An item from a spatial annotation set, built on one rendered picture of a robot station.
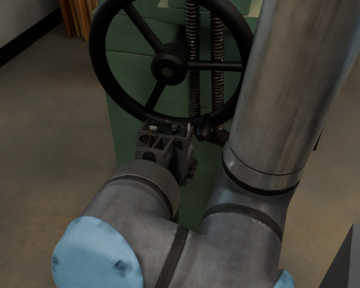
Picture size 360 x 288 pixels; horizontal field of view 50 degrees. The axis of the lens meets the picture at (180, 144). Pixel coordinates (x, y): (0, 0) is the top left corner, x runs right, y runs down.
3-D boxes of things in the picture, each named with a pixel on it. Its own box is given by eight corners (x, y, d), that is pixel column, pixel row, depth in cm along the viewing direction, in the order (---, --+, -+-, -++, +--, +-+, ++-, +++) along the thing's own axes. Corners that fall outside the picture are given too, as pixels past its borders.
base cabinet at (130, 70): (124, 228, 136) (94, 50, 87) (167, 124, 177) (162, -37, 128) (252, 255, 128) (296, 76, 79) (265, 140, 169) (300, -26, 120)
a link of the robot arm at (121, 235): (128, 346, 35) (30, 300, 35) (164, 256, 46) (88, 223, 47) (160, 275, 31) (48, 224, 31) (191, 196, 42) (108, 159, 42)
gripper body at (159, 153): (197, 124, 56) (179, 158, 46) (191, 175, 60) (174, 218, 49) (147, 116, 58) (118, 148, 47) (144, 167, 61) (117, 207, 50)
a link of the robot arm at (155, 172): (170, 248, 45) (93, 232, 47) (179, 224, 50) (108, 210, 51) (175, 182, 42) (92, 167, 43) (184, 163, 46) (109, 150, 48)
